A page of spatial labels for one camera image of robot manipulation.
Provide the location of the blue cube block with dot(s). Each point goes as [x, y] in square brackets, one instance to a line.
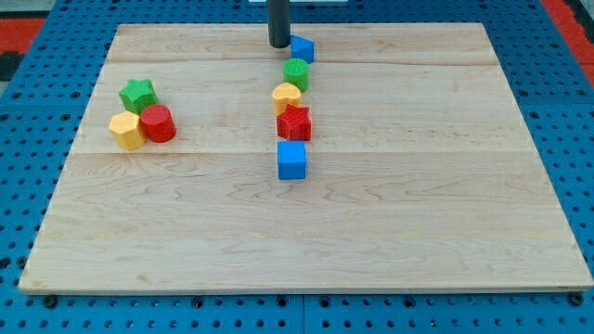
[291, 158]

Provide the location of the red star block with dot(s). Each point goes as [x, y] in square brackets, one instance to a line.
[294, 124]

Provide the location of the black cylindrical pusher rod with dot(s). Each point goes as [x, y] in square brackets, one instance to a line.
[279, 23]

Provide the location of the green star block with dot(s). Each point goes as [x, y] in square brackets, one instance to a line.
[138, 95]

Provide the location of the blue triangular block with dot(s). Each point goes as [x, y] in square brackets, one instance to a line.
[303, 49]

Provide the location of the red cylinder block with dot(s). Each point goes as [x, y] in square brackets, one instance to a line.
[158, 123]

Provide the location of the yellow hexagon block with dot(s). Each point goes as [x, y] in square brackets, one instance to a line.
[127, 131]

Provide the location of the green cylinder block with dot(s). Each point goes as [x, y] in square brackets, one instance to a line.
[295, 71]

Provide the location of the light wooden board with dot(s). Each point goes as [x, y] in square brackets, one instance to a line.
[422, 176]

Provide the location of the yellow heart block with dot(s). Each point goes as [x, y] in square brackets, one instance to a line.
[283, 95]

